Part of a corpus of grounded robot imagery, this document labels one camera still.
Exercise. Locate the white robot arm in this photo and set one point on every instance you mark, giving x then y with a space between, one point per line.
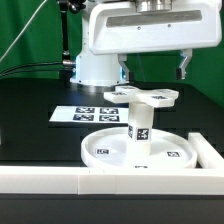
104 69

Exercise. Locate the white cross-shaped table base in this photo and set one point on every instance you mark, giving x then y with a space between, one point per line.
156 98

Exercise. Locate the white marker sheet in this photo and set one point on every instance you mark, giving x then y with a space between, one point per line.
84 114

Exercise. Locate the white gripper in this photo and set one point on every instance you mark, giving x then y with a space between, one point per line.
119 27

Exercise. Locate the black camera stand pole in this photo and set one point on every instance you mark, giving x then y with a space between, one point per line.
65 6

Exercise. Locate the white L-shaped fence wall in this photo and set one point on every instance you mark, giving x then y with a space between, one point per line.
207 179

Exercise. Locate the white round table top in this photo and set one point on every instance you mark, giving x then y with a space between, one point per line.
113 148

